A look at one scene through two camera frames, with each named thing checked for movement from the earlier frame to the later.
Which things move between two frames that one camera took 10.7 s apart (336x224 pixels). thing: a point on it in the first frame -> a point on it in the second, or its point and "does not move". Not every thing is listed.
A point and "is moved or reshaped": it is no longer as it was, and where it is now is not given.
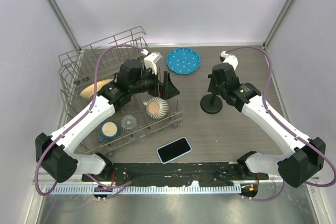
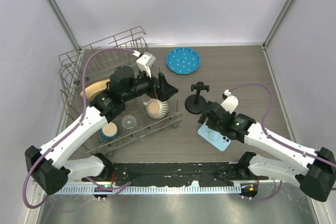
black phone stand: [211, 104] is moved or reshaped
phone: [174, 150] -> [214, 138]
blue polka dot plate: [183, 60] does not move
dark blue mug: [108, 130] does not move
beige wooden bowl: [88, 92] does not move
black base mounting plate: [170, 173] does not move
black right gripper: [212, 88] -> [202, 118]
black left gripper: [170, 90] does not move
